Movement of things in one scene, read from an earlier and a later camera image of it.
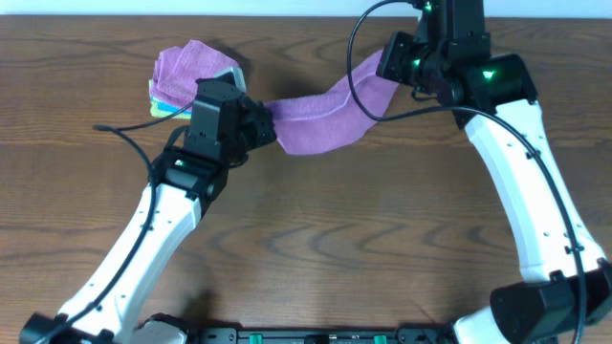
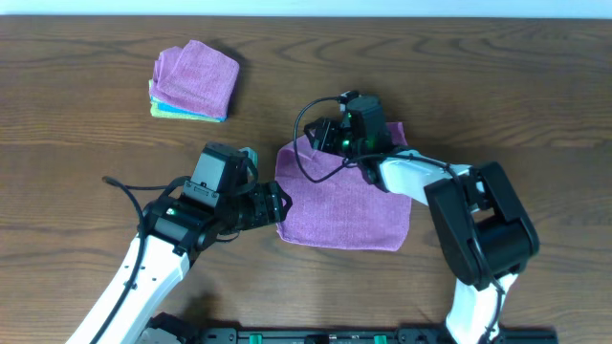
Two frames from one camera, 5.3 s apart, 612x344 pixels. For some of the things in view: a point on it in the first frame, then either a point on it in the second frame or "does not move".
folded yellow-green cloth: [163, 114] does not move
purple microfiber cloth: [330, 118] → [322, 199]
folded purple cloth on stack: [177, 70] does not move
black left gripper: [269, 128] → [275, 204]
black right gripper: [398, 43] → [324, 132]
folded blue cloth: [167, 106] does not move
